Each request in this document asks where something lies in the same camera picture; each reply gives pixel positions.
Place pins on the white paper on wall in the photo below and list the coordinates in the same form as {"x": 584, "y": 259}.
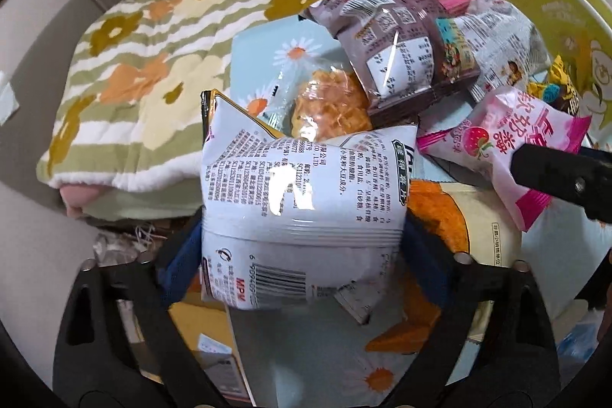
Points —
{"x": 7, "y": 97}

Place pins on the light green bedsheet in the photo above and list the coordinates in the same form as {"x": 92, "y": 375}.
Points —
{"x": 138, "y": 207}

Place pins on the dark yellow snack packet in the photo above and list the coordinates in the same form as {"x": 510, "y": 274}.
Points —
{"x": 564, "y": 87}

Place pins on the cardboard box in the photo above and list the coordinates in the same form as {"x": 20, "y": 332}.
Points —
{"x": 201, "y": 322}

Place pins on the silver white snack bag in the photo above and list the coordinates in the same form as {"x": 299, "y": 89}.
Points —
{"x": 502, "y": 40}

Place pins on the cream and orange snack bag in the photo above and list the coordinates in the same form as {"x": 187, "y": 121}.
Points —
{"x": 478, "y": 221}

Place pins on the striped floral blanket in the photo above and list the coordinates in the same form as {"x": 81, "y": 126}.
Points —
{"x": 143, "y": 78}

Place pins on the purple snack bag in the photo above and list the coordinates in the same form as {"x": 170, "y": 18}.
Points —
{"x": 397, "y": 54}

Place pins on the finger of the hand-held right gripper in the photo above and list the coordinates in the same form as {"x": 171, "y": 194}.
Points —
{"x": 559, "y": 176}

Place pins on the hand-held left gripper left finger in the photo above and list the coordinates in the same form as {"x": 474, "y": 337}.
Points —
{"x": 189, "y": 248}

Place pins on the pink strawberry snack packet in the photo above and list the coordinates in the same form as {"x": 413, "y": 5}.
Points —
{"x": 478, "y": 140}

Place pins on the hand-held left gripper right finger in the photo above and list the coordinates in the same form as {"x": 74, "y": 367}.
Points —
{"x": 425, "y": 257}

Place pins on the clear bag of orange crackers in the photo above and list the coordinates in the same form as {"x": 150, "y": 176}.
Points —
{"x": 330, "y": 102}

